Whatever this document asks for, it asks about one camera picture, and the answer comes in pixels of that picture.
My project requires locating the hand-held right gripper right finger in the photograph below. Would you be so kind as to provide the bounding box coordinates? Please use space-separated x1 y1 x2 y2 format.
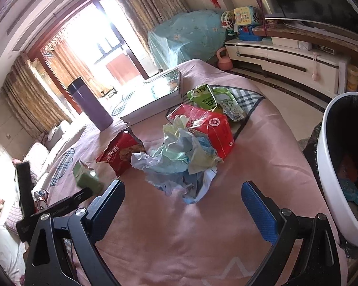
241 180 342 286

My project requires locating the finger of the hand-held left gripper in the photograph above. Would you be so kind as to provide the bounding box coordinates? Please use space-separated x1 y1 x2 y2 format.
30 187 93 219
14 160 33 215

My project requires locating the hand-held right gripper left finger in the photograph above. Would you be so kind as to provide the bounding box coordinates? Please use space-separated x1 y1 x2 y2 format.
24 179 126 286

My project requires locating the green drink carton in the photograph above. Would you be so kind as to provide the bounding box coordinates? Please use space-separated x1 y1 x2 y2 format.
73 159 104 194

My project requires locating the pale paper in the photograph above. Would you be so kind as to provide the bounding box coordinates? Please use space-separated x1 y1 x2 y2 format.
130 114 224 205

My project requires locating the white round trash bin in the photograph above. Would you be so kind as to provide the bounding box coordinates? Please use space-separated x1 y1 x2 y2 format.
316 92 358 250

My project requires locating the blue snack bag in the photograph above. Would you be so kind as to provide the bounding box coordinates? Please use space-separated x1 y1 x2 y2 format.
337 178 358 212

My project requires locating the red crushed can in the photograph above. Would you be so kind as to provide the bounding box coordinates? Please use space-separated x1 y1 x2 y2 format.
35 198 50 212

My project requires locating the light sofa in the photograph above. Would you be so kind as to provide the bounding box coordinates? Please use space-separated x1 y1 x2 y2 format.
0 119 87 276

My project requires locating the plaid cloth mat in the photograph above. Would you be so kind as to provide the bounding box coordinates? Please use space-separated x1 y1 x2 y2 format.
111 93 132 117
165 86 265 141
49 148 75 187

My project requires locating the red snack bag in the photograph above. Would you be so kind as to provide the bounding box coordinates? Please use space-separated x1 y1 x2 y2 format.
95 128 147 178

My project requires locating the pink tablecloth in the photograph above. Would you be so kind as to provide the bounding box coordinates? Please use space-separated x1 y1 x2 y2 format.
27 59 349 286

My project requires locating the long brown curtain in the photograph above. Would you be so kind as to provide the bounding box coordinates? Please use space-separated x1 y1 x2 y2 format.
1 56 72 138

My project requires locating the red drink carton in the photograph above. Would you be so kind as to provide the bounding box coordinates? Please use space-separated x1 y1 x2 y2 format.
167 103 235 160

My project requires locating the purple thermos bottle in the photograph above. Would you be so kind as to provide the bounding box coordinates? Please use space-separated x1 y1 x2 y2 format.
66 77 114 132

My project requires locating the green white drink pouch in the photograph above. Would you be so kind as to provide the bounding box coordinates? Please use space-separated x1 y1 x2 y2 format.
186 84 251 123

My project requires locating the book stack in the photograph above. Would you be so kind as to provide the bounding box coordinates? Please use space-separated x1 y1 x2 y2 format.
119 67 184 127

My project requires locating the sheer brown curtain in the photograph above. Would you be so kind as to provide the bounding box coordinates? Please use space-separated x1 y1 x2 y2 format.
41 32 93 87

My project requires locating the pink kettlebell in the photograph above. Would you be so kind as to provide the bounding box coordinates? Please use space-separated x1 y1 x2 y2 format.
216 47 234 71

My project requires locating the white tv cabinet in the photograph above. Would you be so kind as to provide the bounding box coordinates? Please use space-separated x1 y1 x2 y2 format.
224 25 358 102

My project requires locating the yellow cup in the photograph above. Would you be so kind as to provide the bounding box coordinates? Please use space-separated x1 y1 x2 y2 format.
347 65 358 92

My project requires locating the white flat box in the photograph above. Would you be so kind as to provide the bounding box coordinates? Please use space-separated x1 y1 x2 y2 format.
271 35 300 50

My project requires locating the blue toy cash register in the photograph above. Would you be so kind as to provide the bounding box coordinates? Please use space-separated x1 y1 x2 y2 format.
237 25 263 42

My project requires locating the teal dust cover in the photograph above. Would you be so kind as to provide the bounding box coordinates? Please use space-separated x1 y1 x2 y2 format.
147 8 227 72

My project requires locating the white cage ball toy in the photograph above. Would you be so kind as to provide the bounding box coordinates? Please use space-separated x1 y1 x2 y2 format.
221 10 238 33

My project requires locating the pink stick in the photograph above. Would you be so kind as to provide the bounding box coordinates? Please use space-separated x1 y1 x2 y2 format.
255 0 269 38

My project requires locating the patterned beige curtain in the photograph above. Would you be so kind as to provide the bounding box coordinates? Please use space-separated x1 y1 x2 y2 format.
107 0 189 33

